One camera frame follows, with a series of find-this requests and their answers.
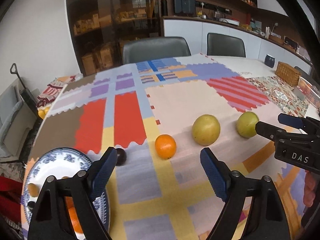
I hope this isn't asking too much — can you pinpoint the dark blue mug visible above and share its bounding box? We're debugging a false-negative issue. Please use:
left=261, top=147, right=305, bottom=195
left=264, top=54, right=275, bottom=68

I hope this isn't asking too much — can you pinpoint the colourful patchwork tablecloth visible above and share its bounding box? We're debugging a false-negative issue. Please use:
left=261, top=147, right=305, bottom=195
left=22, top=54, right=308, bottom=239

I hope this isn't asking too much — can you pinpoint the grey chair left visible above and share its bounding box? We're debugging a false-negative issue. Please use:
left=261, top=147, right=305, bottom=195
left=123, top=37, right=191, bottom=64

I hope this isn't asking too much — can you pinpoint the yellow-green pomelo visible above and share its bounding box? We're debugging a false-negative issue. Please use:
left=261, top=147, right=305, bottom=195
left=191, top=114, right=221, bottom=146

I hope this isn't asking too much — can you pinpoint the grey sofa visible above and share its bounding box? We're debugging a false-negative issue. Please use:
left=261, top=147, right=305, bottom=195
left=0, top=79, right=36, bottom=163

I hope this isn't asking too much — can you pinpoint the brown kiwi front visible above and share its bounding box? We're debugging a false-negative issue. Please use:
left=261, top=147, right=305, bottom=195
left=27, top=183, right=40, bottom=197

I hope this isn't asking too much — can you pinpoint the orange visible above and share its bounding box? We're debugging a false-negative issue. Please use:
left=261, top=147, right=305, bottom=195
left=65, top=197, right=83, bottom=233

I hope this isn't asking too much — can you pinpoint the yellow child chair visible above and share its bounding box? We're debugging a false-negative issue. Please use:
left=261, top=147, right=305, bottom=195
left=37, top=106, right=50, bottom=120

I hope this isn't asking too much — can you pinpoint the striped cloth pile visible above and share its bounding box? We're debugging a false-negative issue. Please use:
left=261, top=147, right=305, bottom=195
left=36, top=74, right=83, bottom=108

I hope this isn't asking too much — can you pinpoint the dark plum front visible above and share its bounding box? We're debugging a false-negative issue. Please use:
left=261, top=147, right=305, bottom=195
left=27, top=201, right=35, bottom=211

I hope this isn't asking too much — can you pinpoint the dark plum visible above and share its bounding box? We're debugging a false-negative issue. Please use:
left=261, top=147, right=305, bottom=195
left=116, top=148, right=127, bottom=166
left=27, top=201, right=35, bottom=211

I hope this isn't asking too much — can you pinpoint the wicker basket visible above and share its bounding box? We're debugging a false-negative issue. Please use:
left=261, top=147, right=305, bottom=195
left=275, top=61, right=301, bottom=87

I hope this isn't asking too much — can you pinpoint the white wire basket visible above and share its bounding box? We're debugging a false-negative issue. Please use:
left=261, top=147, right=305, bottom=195
left=297, top=76, right=319, bottom=108

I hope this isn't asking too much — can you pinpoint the black coffee machine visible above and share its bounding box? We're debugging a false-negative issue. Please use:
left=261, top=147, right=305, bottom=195
left=174, top=0, right=196, bottom=15

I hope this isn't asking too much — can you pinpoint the dark plum back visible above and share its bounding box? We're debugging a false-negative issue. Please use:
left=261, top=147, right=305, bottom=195
left=116, top=148, right=127, bottom=166

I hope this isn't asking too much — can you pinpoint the person right hand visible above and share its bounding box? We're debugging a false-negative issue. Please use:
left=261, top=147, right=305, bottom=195
left=303, top=171, right=317, bottom=207

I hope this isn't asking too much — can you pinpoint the grey chair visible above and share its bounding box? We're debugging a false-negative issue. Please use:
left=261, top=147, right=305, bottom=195
left=123, top=37, right=191, bottom=64
left=207, top=33, right=246, bottom=57

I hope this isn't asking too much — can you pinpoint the blue white porcelain plate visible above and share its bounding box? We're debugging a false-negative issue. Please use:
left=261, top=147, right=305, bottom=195
left=21, top=147, right=102, bottom=238

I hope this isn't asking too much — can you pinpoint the grey chair right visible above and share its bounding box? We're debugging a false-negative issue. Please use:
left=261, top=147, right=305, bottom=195
left=207, top=33, right=246, bottom=57

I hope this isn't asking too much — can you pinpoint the red jacket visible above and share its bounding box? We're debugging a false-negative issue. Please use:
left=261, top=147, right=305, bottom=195
left=0, top=176, right=23, bottom=224

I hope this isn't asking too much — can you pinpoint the patterned tile placemat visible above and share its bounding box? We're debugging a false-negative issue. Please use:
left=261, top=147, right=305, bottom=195
left=247, top=76, right=309, bottom=117

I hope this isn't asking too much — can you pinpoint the black stick vacuum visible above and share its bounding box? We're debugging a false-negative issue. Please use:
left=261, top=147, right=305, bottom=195
left=10, top=63, right=40, bottom=119

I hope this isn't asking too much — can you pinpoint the small orange tangerine back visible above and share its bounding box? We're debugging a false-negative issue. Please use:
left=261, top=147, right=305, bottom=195
left=155, top=134, right=177, bottom=159

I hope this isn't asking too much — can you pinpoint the glass display cabinet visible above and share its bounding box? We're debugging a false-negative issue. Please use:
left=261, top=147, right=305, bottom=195
left=66, top=0, right=161, bottom=76

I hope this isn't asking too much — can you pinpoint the green pomelo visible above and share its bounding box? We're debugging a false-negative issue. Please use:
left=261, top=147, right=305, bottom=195
left=236, top=112, right=259, bottom=138

